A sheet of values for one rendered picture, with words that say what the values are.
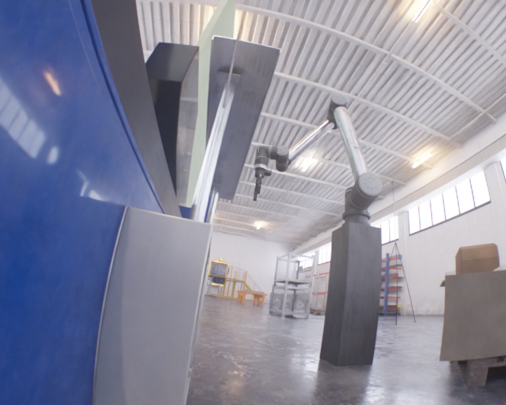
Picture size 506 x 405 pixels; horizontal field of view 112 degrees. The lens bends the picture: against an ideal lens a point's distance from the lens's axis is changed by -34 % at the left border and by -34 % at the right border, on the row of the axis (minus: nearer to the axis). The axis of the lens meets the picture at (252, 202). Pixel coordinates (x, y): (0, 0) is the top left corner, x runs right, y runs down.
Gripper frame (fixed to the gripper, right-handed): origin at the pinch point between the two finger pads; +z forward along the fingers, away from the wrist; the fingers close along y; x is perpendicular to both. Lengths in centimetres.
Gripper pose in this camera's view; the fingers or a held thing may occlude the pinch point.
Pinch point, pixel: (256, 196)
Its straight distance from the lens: 193.8
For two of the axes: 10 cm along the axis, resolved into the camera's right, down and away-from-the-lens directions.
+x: 9.8, 1.9, 1.0
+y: 1.6, -3.4, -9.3
